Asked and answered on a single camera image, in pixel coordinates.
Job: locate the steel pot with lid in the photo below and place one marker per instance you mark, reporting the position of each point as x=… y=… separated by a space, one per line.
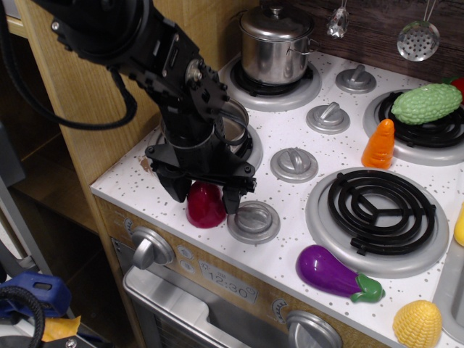
x=276 y=42

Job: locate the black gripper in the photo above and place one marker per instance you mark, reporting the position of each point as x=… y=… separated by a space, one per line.
x=177 y=167

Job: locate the red toy tomato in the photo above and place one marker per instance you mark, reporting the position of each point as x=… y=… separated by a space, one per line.
x=457 y=84

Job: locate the right oven dial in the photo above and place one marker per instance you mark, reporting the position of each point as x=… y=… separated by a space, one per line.
x=308 y=330

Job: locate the hanging clear utensil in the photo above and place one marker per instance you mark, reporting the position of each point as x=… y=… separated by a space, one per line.
x=338 y=22

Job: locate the grey stove knob front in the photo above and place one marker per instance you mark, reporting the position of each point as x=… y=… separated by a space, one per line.
x=254 y=223

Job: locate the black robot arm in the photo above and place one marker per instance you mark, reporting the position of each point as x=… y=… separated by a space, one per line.
x=132 y=38

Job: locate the red toy sweet potato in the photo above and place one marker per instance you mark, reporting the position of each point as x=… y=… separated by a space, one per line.
x=205 y=208

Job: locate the yellow toy at right edge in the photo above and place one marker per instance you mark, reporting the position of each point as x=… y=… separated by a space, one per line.
x=458 y=232

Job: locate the back left burner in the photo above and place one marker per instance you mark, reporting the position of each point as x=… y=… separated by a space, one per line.
x=270 y=98

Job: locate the small steel pan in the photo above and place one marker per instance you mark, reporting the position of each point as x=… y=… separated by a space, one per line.
x=235 y=117

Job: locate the grey stove knob middle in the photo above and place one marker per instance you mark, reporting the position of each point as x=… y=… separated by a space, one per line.
x=294 y=165

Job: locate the purple toy eggplant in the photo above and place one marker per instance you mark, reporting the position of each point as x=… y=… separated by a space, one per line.
x=320 y=269

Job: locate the orange toy carrot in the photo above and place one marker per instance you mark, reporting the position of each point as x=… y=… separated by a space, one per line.
x=379 y=150

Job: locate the grey stove knob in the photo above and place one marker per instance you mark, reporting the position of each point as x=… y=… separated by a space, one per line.
x=254 y=223
x=356 y=80
x=328 y=119
x=294 y=165

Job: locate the burner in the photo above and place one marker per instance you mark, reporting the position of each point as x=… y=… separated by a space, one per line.
x=378 y=223
x=439 y=143
x=270 y=98
x=253 y=155

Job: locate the grey stove knob upper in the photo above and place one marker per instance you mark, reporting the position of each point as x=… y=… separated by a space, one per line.
x=328 y=119

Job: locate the grey stove knob back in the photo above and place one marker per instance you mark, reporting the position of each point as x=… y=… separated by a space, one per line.
x=356 y=80

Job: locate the yellow toy corn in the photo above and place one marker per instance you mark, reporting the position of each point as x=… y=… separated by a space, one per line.
x=418 y=324

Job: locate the oven clock display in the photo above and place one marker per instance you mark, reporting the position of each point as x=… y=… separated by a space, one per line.
x=228 y=282

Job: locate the front left burner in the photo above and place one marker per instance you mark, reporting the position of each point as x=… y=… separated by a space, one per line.
x=253 y=155

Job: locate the yellow tape piece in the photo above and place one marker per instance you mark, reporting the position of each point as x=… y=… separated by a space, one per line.
x=60 y=328

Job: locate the grey oven door handle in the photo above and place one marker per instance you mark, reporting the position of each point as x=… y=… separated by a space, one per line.
x=174 y=304

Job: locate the green toy bitter gourd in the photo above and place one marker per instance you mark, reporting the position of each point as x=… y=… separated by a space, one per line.
x=426 y=103

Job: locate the oven dial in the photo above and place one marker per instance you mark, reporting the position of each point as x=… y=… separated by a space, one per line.
x=151 y=248
x=308 y=330

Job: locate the hanging slotted spoon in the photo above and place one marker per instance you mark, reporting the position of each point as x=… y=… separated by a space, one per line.
x=420 y=39

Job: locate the left oven dial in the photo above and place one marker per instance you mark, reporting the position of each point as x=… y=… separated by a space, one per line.
x=151 y=248

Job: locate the blue clamp tool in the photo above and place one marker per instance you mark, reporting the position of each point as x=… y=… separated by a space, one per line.
x=49 y=290

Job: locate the back right burner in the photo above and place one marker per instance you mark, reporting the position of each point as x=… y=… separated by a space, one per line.
x=439 y=143

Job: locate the front right burner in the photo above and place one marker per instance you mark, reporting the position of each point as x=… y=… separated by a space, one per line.
x=378 y=223

